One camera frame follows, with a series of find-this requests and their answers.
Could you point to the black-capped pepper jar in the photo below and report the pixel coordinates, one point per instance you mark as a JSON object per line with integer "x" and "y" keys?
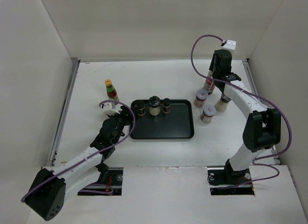
{"x": 166, "y": 105}

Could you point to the small black-capped spice jar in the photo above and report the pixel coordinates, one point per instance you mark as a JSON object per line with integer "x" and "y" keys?
{"x": 141, "y": 108}

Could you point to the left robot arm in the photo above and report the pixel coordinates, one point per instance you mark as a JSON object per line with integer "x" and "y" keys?
{"x": 50, "y": 188}

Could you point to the white-lidded chili jar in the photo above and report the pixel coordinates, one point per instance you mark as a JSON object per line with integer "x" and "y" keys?
{"x": 208, "y": 113}

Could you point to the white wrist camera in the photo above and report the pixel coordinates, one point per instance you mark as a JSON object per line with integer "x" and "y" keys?
{"x": 229, "y": 45}
{"x": 109, "y": 107}

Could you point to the white-lidded spice jar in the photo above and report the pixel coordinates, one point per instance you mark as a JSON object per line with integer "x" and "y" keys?
{"x": 200, "y": 98}

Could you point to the black plastic tray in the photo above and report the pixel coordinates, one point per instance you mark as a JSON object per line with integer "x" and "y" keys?
{"x": 177, "y": 124}

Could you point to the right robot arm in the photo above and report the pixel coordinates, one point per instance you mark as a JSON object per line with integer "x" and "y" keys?
{"x": 263, "y": 125}

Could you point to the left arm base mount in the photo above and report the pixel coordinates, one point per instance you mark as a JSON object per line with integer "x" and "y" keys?
{"x": 108, "y": 184}

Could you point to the red chili sauce bottle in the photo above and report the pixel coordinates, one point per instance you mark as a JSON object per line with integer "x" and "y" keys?
{"x": 111, "y": 91}

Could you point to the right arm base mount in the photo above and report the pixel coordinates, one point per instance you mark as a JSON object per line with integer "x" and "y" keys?
{"x": 222, "y": 183}

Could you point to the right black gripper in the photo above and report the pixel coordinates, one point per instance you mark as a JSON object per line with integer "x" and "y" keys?
{"x": 212, "y": 65}

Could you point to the aluminium table edge rail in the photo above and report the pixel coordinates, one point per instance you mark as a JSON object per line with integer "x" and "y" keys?
{"x": 60, "y": 126}

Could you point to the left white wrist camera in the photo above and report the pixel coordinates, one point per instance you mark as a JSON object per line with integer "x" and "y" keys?
{"x": 109, "y": 107}

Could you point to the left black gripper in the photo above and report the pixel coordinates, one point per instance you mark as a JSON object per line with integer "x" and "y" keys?
{"x": 126, "y": 114}

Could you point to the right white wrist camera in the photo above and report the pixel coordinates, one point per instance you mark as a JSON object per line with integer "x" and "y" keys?
{"x": 229, "y": 45}

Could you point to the wide black-capped seasoning jar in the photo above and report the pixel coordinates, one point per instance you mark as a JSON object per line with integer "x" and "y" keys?
{"x": 154, "y": 105}

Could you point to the tall clear vinegar bottle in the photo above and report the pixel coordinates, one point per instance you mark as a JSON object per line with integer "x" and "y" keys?
{"x": 209, "y": 85}

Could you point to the clear salt grinder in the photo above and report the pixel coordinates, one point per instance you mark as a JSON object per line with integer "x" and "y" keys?
{"x": 222, "y": 103}

